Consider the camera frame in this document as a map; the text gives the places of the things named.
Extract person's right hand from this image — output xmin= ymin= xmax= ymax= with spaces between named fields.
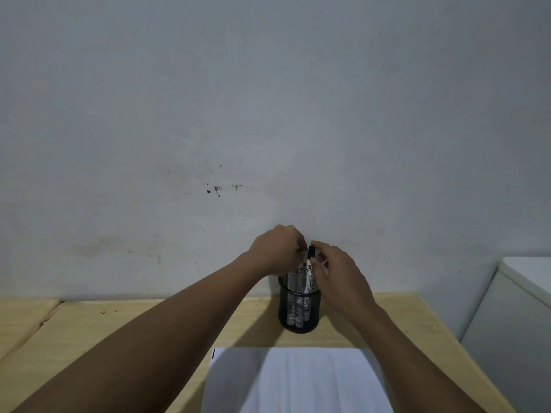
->
xmin=310 ymin=241 xmax=379 ymax=320

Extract person's left hand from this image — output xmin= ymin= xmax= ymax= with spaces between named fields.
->
xmin=247 ymin=225 xmax=309 ymax=277

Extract white marker with black cap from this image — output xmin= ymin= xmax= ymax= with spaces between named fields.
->
xmin=303 ymin=246 xmax=318 ymax=294

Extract person's left forearm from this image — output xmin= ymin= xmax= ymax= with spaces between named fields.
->
xmin=9 ymin=250 xmax=269 ymax=413

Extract person's right forearm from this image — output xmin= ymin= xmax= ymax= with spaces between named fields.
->
xmin=342 ymin=303 xmax=489 ymax=413

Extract white markers in holder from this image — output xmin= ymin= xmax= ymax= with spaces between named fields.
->
xmin=285 ymin=264 xmax=311 ymax=328

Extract black mesh pen holder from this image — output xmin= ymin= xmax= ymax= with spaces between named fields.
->
xmin=278 ymin=273 xmax=323 ymax=334

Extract white paper sheet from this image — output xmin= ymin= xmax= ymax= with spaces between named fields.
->
xmin=200 ymin=348 xmax=394 ymax=413

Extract white appliance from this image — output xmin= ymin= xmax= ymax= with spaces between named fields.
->
xmin=460 ymin=256 xmax=551 ymax=413

